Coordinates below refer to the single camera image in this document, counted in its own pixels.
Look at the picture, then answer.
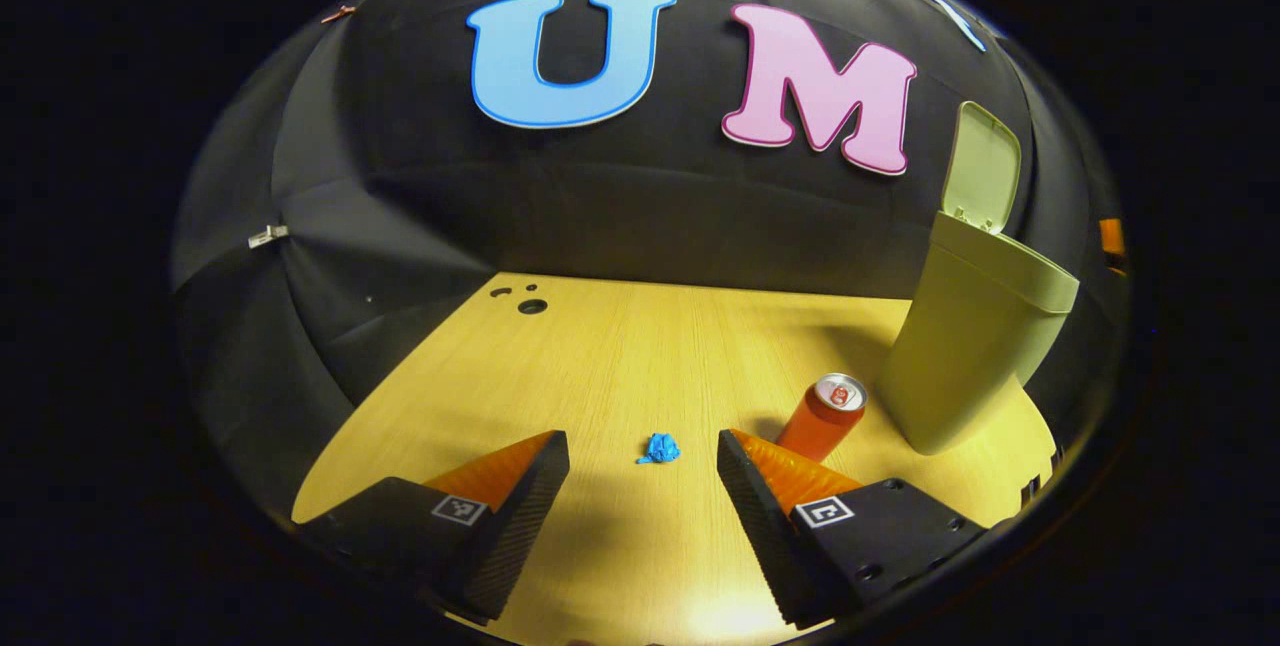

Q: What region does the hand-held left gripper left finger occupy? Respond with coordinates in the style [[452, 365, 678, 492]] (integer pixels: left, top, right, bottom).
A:
[[300, 429, 571, 625]]

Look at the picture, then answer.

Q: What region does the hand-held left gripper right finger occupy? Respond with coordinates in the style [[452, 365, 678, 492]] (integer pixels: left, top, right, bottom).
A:
[[716, 428, 991, 629]]

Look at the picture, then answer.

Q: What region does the black backdrop cloth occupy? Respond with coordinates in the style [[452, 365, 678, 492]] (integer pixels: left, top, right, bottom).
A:
[[170, 0, 1131, 527]]

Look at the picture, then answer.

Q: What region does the red pop can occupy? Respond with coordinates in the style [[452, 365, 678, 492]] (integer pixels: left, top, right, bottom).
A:
[[775, 372, 868, 463]]

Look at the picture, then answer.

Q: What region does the pale green desktop garbage bin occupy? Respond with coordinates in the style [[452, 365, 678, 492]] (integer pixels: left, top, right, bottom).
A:
[[878, 101, 1081, 455]]

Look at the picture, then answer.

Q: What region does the wooden desktop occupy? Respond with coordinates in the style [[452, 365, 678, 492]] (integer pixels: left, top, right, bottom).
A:
[[290, 272, 1059, 646]]

